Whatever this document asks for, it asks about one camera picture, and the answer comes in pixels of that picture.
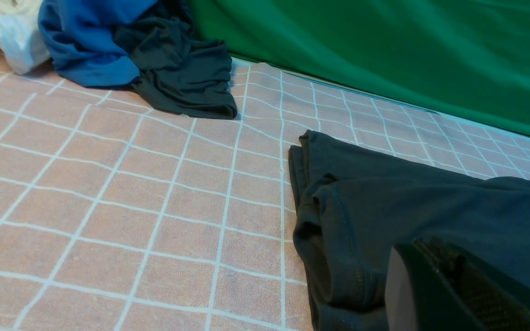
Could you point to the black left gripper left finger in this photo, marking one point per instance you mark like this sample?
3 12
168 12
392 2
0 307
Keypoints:
419 297

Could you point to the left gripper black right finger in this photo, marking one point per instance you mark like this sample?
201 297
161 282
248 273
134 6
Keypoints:
487 298

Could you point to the dark gray long-sleeve shirt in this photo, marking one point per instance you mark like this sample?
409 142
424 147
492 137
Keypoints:
354 204

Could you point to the green backdrop cloth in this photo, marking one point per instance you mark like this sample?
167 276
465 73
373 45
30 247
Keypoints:
467 58

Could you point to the dark green crumpled garment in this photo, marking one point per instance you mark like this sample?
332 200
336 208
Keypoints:
178 73

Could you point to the pink checkered tablecloth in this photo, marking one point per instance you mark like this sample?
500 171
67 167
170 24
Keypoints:
118 217

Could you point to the blue crumpled garment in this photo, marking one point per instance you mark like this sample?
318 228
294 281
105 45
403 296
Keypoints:
78 36

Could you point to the white crumpled garment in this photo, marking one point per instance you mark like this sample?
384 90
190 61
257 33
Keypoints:
20 39

